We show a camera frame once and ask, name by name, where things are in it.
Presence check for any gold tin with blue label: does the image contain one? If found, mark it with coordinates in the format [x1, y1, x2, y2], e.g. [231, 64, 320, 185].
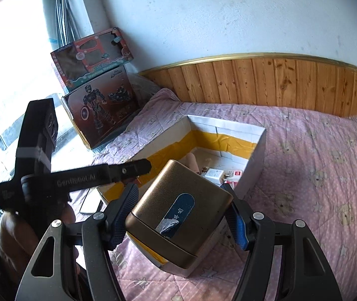
[125, 159, 234, 278]

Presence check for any white charger plug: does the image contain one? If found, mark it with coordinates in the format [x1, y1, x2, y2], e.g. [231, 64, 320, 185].
[204, 168, 224, 185]

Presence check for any window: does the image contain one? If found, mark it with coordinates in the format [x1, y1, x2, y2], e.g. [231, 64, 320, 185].
[0, 0, 85, 248]

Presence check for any red and white staples box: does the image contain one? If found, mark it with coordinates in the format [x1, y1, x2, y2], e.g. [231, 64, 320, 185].
[224, 169, 244, 184]

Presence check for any pink bear print quilt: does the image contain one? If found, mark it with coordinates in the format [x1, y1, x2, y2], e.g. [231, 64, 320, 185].
[69, 88, 357, 301]

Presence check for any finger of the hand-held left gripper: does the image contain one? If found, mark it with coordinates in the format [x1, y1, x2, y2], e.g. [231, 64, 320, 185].
[105, 158, 152, 184]

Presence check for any robot figure toy box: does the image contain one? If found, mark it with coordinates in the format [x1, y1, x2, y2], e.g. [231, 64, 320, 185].
[61, 65, 141, 149]

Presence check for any person's left hand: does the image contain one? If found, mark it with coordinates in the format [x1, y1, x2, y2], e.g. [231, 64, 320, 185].
[0, 202, 77, 276]

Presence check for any red toy box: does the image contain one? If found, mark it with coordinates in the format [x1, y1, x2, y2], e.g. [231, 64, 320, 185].
[51, 27, 134, 91]

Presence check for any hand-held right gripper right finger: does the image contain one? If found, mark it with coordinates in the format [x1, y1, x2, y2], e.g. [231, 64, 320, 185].
[221, 182, 343, 301]

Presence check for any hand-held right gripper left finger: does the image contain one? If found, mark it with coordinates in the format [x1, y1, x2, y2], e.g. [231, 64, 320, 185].
[16, 182, 140, 301]

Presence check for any white cardboard box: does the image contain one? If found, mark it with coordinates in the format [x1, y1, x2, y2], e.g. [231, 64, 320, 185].
[80, 114, 267, 278]

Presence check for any grey vertical pipe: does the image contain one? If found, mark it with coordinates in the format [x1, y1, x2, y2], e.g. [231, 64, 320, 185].
[39, 0, 61, 54]

